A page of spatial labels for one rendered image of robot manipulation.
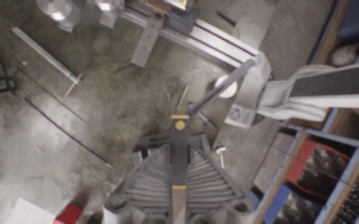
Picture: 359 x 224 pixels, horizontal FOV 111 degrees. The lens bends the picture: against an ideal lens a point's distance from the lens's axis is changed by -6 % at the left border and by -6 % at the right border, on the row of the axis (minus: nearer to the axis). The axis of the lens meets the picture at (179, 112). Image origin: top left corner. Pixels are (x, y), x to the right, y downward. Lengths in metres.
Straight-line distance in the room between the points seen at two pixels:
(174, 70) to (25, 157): 0.46
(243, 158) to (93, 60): 1.49
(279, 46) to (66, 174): 1.76
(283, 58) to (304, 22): 0.42
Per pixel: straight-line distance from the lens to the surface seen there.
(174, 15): 0.31
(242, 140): 1.50
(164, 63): 0.36
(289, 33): 1.81
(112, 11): 0.34
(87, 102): 0.40
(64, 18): 0.37
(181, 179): 0.20
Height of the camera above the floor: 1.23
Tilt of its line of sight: 81 degrees down
